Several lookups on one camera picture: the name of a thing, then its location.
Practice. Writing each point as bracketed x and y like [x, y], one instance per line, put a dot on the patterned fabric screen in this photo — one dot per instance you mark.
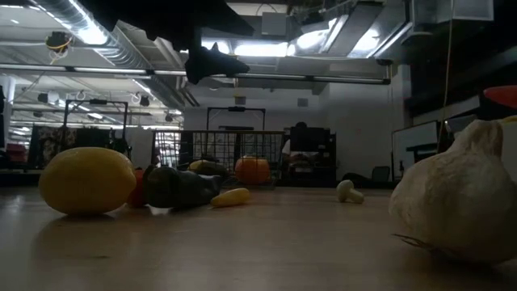
[52, 141]

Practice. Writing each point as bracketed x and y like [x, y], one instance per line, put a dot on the black cabinet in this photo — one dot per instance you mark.
[311, 139]

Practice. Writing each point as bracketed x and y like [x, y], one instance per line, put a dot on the black background rig frame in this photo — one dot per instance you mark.
[95, 103]
[236, 109]

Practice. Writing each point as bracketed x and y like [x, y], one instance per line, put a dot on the small red tomato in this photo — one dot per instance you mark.
[136, 194]

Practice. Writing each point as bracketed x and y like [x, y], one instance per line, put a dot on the black ceiling-mounted device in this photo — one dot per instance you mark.
[58, 40]

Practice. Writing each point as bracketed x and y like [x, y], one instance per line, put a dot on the orange carrot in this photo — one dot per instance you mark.
[503, 96]

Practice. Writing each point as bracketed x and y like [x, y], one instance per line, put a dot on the black aluminium table frame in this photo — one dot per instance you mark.
[323, 184]

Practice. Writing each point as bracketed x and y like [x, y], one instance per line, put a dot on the small yellow lemon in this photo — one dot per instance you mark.
[197, 165]

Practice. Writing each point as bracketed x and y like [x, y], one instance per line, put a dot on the large yellow lemon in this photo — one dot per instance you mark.
[87, 181]

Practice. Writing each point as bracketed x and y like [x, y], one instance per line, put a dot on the grey office chair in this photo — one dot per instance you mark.
[381, 174]

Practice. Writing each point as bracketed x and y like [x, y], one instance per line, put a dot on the person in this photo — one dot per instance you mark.
[301, 125]

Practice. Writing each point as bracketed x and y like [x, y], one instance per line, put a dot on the silver ribbed air duct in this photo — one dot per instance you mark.
[113, 44]

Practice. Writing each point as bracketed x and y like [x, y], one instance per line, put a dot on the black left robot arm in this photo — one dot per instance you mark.
[133, 16]

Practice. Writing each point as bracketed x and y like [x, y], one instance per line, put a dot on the dark green avocado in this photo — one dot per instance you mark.
[216, 169]

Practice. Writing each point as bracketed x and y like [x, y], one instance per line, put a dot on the small yellow banana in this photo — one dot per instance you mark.
[230, 197]

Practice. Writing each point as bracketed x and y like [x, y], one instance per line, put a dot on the white panel board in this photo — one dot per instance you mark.
[416, 137]

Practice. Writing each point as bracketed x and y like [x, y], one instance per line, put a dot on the white mushroom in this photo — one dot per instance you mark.
[349, 192]

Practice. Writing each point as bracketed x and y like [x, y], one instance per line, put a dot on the dark green pepper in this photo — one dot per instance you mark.
[179, 190]

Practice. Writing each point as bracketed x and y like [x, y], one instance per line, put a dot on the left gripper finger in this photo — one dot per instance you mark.
[214, 66]

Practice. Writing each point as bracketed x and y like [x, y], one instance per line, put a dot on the white garlic bulb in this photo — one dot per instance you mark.
[456, 198]

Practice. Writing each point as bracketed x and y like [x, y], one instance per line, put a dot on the overhead bar with light strips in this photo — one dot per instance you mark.
[282, 77]

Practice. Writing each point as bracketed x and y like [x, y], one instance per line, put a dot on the ceiling light panel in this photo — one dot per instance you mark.
[220, 45]
[260, 49]

